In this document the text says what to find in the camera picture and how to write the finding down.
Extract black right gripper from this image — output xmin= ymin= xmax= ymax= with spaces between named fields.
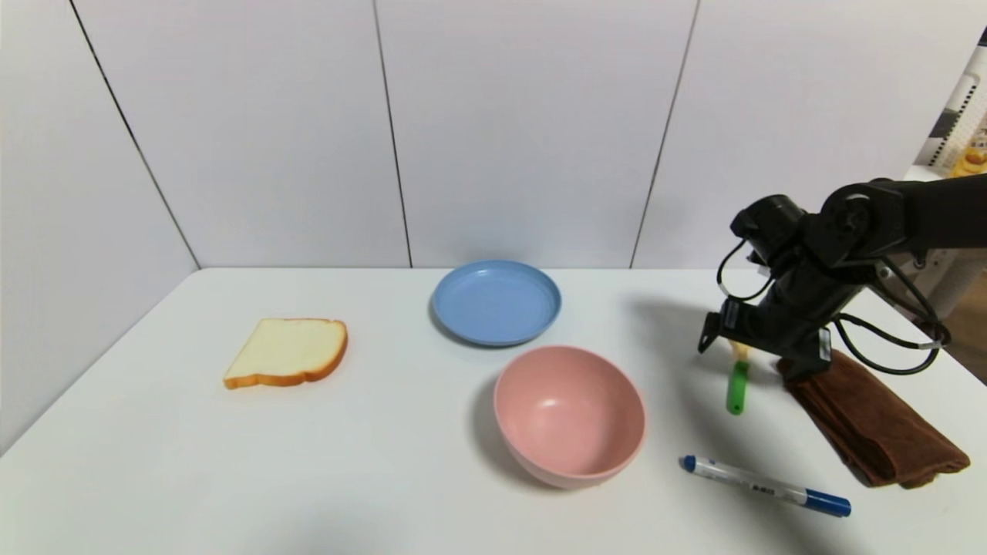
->
xmin=697 ymin=271 xmax=864 ymax=382

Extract green handled wooden spoon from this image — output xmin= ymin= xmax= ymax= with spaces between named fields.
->
xmin=726 ymin=341 xmax=751 ymax=415

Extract blue plate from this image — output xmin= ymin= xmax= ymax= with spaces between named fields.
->
xmin=431 ymin=260 xmax=562 ymax=348

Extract folded brown towel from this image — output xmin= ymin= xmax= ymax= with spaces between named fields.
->
xmin=776 ymin=348 xmax=972 ymax=489

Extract blue and white marker pen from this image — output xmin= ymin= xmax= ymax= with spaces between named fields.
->
xmin=681 ymin=455 xmax=853 ymax=518

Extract white background stand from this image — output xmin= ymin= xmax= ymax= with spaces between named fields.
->
xmin=879 ymin=248 xmax=987 ymax=325

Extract pink bowl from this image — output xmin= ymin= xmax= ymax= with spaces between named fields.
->
xmin=493 ymin=345 xmax=647 ymax=489

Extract yellow toy figure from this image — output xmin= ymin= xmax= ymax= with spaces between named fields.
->
xmin=956 ymin=133 xmax=987 ymax=178

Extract white pegboard shelf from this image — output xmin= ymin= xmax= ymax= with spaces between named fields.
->
xmin=914 ymin=27 xmax=987 ymax=180

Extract toy bread slice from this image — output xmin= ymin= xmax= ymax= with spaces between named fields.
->
xmin=223 ymin=318 xmax=349 ymax=390

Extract short black wrist cable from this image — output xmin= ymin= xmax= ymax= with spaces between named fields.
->
xmin=716 ymin=239 xmax=773 ymax=302

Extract long black arm cable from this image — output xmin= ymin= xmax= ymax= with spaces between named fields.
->
xmin=835 ymin=258 xmax=952 ymax=377

